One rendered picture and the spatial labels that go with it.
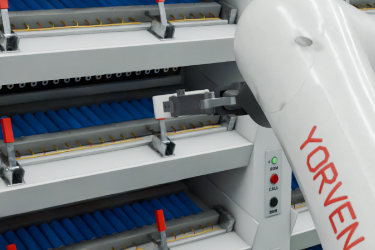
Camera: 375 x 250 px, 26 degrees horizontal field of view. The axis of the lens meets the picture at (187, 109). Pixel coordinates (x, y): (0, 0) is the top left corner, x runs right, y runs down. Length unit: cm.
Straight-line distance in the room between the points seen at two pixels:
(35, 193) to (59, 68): 18
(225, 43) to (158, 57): 13
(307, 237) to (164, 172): 38
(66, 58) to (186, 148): 29
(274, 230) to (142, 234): 26
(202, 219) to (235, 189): 8
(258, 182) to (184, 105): 50
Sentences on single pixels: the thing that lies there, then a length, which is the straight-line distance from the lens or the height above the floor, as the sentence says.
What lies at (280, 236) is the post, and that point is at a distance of 152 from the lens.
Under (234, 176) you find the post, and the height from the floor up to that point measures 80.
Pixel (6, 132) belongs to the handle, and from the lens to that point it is 118.
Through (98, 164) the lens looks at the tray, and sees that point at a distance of 125.
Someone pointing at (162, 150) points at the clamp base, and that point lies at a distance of 131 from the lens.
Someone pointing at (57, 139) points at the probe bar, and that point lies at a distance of 126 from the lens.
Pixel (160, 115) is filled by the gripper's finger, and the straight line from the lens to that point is 107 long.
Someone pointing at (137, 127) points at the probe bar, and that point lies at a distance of 134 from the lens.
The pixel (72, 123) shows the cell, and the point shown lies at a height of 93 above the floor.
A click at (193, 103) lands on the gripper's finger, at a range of 95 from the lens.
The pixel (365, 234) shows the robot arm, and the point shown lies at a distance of 56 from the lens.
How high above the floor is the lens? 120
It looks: 11 degrees down
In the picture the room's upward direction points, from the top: straight up
